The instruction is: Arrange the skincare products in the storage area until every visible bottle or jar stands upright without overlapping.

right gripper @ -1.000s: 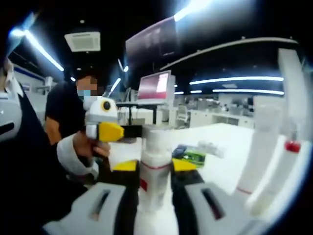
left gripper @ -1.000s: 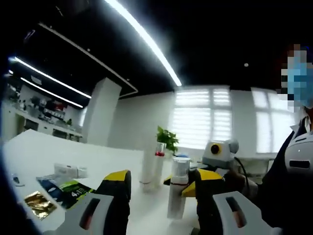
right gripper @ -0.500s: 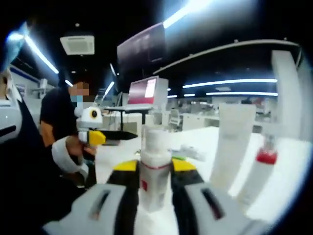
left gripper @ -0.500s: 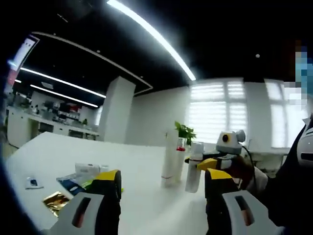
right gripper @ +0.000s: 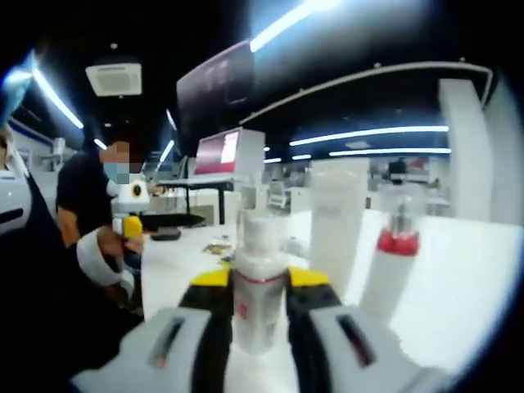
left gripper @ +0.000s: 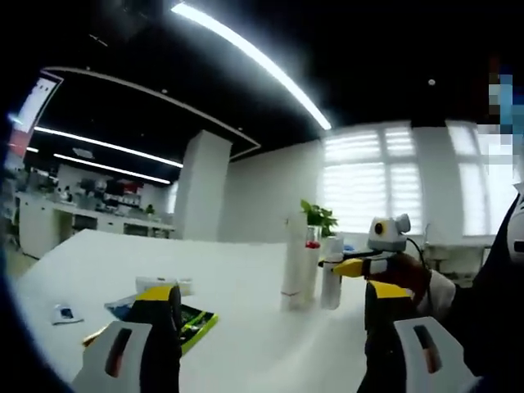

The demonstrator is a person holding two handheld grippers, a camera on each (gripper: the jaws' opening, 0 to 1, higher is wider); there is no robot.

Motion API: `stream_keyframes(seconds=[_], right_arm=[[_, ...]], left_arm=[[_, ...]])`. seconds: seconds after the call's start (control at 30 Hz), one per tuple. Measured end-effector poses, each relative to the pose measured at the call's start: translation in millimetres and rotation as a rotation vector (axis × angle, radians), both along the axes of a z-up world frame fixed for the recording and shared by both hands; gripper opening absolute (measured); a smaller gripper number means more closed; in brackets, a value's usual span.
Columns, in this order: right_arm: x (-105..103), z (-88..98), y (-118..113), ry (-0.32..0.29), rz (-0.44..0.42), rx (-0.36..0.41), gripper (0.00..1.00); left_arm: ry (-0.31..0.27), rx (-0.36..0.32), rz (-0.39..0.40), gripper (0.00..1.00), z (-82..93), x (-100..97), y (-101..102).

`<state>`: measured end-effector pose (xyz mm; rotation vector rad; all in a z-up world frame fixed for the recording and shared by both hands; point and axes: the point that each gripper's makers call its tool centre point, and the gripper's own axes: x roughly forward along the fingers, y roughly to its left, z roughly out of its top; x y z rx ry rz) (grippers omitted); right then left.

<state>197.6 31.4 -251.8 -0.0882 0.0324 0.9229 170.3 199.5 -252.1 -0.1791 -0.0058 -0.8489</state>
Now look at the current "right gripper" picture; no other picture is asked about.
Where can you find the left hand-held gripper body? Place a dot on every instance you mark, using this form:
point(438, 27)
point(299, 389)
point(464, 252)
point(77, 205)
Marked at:
point(131, 198)

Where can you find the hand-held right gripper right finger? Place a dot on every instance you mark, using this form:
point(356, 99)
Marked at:
point(360, 352)

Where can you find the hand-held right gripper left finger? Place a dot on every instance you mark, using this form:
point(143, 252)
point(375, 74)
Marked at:
point(163, 348)

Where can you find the gold skincare sachet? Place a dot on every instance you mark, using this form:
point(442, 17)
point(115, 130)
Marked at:
point(215, 248)

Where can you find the red collar skincare pump bottle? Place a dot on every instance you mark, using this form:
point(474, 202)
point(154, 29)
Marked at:
point(393, 278)

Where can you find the white skincare tube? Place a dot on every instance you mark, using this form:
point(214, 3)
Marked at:
point(337, 229)

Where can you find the person's left hand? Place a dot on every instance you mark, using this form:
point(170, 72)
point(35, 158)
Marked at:
point(112, 245)

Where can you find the black computer mouse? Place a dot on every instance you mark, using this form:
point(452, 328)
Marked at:
point(165, 234)

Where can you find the black laptop stand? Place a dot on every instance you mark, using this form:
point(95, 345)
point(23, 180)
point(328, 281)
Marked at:
point(222, 204)

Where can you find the open laptop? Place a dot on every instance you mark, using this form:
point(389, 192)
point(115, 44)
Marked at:
point(217, 153)

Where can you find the white office chair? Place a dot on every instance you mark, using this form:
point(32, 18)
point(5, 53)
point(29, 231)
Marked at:
point(279, 196)

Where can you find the white worn device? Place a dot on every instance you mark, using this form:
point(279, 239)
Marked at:
point(16, 192)

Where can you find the ceiling air conditioner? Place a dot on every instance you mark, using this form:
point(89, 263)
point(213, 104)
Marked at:
point(114, 79)

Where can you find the dark hanging display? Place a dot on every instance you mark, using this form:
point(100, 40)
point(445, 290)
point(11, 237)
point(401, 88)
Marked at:
point(213, 94)

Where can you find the long ceiling light strip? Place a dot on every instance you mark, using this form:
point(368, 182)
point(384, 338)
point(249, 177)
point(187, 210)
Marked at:
point(286, 24)

